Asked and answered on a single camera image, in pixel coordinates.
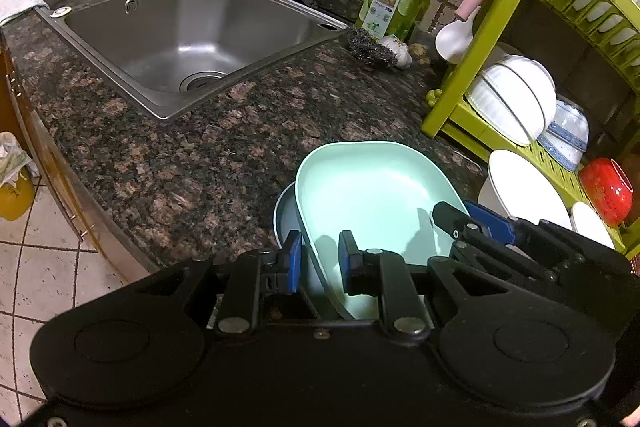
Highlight white disposable bowl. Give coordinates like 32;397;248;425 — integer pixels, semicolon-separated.
477;150;572;230
570;202;615;249

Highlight blue square plate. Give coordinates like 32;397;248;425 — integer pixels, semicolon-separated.
272;183;324;303

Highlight mint green square plate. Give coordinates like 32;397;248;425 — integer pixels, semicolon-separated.
294;141;465;320

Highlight blue patterned ceramic bowls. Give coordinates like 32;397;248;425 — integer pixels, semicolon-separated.
537;95;589;172

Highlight stacked white ceramic bowls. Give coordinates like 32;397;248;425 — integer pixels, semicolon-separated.
465;55;556;146

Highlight red ceramic bowl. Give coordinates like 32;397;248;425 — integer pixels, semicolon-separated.
578;157;634;228

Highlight garlic bulb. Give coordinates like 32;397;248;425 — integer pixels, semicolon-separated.
378;35;412;69

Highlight steel wool scrubber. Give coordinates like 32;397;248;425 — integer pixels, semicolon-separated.
346;28;397;69

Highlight stainless steel sink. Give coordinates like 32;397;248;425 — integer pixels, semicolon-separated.
37;0;347;121

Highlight yellow trash bin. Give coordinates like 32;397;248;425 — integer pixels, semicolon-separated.
0;131;39;223

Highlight green plastic dish rack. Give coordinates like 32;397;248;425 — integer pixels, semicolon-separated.
420;0;640;261

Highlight white dishcloth on counter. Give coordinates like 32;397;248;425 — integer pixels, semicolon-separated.
0;0;48;26

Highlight pink handled white spoon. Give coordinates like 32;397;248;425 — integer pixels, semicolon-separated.
435;0;485;64

